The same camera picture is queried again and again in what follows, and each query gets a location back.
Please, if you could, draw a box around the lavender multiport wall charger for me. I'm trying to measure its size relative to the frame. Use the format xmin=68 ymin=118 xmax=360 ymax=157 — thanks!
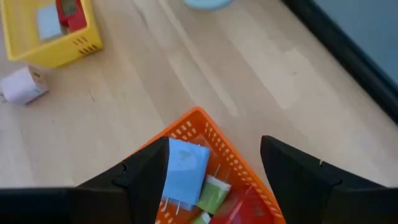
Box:
xmin=160 ymin=138 xmax=212 ymax=215

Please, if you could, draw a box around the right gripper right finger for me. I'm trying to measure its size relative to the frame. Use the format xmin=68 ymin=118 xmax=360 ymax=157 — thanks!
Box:
xmin=260 ymin=136 xmax=398 ymax=224

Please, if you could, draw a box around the pale pink wall charger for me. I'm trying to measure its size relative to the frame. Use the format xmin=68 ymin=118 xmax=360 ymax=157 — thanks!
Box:
xmin=0 ymin=65 xmax=50 ymax=106

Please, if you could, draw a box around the white rectangular charger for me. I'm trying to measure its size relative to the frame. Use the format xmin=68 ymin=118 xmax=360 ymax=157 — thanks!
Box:
xmin=36 ymin=3 xmax=63 ymax=41

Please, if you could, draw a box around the orange plastic basket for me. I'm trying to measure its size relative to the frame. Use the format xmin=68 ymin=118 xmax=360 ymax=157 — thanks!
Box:
xmin=129 ymin=106 xmax=287 ymax=224

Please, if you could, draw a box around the red cube wall charger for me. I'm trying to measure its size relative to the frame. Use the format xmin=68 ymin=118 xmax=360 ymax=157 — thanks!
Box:
xmin=211 ymin=186 xmax=274 ymax=224

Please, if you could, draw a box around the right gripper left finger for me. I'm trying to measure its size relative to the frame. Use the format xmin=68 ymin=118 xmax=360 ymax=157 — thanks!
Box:
xmin=0 ymin=136 xmax=170 ymax=224

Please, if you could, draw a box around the black aluminium table frame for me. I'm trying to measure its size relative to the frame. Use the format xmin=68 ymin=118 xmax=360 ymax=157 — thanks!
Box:
xmin=281 ymin=0 xmax=398 ymax=125

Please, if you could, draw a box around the green wall charger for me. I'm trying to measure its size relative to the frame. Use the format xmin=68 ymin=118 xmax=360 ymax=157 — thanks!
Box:
xmin=190 ymin=174 xmax=233 ymax=224

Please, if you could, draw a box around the yellow plastic basket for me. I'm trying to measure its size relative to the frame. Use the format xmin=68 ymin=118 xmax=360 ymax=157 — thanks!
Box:
xmin=0 ymin=0 xmax=104 ymax=69

